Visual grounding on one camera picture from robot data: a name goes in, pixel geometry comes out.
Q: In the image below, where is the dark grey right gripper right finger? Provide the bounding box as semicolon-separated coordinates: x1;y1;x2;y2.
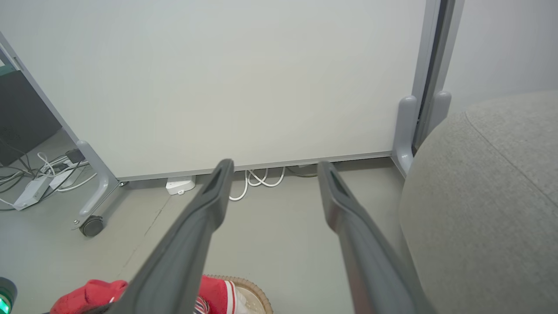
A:
317;161;436;314

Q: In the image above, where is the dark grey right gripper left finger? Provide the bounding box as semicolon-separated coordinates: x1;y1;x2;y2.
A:
109;159;235;314

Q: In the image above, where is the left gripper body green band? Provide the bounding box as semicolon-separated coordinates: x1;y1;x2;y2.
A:
0;276;18;314

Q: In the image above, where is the red white striped clothing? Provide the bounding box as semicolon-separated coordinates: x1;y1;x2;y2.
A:
50;275;245;314

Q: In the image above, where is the woven laundry basket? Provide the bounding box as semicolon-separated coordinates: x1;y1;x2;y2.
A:
204;275;274;314

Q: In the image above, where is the white power adapter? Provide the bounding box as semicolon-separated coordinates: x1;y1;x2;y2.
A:
165;176;196;196

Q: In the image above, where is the black caster wheel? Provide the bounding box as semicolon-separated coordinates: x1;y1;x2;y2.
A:
80;215;105;238

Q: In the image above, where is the grey partition leg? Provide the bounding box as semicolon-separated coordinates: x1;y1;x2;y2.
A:
73;140;121;229

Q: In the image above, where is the grey partition foot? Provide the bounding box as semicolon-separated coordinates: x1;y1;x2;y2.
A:
426;90;452;140
391;96;419;176

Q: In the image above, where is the dark cabinet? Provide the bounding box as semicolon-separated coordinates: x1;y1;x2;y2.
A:
0;48;63;167

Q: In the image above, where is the coiled white cable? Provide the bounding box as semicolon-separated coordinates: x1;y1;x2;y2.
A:
228;167;286;201

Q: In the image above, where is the white power strip with cables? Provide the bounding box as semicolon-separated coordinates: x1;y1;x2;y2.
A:
0;140;83;212

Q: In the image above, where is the thin white cable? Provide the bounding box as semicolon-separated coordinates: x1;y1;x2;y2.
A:
37;151;97;193

